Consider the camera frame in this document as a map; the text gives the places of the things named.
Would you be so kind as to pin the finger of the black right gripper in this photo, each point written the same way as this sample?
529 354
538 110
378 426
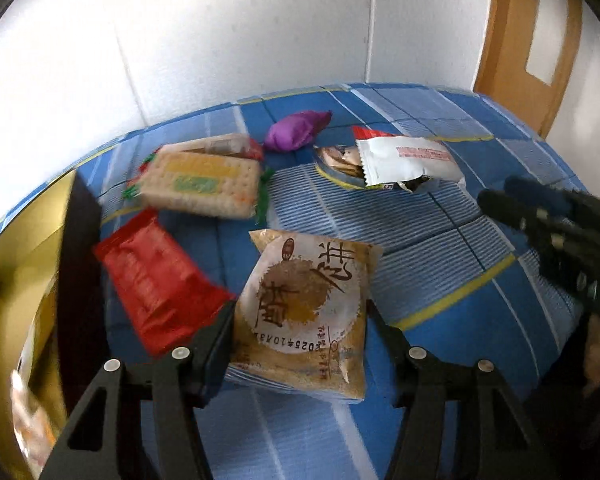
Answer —
576 205
520 214

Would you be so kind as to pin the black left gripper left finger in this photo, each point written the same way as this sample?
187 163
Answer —
138 422

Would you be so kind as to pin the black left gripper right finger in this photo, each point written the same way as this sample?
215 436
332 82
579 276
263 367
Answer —
465 414

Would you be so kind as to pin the clear orange-edged candy packet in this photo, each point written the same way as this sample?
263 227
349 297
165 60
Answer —
34 431

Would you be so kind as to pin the red foil snack packet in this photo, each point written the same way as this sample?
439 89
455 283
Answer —
165 295

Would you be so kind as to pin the white red snack packet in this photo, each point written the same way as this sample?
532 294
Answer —
394 159

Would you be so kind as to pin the beige round pastry packet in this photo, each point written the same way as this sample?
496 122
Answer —
300 321

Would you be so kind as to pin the yellow black snack packet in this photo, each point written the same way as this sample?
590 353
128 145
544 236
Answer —
342 165

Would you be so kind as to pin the green yellow cracker pack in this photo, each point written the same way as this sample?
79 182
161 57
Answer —
208 185

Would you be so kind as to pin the blue plaid tablecloth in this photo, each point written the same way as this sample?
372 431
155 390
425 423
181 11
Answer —
459 284

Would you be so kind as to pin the black and gold box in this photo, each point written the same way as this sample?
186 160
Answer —
50 307

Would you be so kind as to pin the wooden door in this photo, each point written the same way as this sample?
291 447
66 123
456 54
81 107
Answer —
528 57

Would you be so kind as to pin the purple snack packet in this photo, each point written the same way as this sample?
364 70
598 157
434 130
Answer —
296 131

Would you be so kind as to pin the red-ended biscuit roll pack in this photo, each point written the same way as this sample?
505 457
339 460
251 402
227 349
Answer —
230 144

